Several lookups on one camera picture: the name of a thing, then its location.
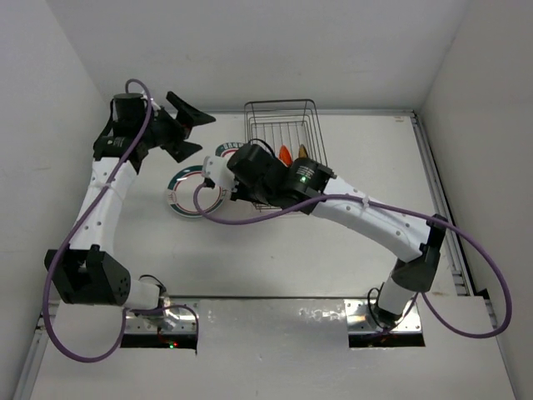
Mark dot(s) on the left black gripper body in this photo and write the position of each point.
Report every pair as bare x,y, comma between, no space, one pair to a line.
162,129

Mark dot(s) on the metal base plate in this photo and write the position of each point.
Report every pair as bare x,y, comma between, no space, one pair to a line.
360,321
175,315

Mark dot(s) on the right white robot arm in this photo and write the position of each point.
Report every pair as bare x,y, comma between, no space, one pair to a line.
416,242

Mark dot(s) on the yellow brown plate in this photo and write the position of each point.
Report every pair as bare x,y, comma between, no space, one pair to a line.
302,152

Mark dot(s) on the wire dish rack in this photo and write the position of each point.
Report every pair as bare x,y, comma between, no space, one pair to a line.
291,125

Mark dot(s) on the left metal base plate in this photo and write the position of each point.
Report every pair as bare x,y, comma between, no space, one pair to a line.
175,315

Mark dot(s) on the white plate green pattern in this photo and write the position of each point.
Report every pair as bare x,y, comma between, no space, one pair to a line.
226,149

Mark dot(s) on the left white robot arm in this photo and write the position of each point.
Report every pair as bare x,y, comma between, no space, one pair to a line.
86,272

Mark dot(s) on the white plate green rim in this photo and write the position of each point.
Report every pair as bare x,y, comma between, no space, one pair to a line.
181,188

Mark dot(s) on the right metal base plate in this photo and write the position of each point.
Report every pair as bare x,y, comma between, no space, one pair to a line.
360,321

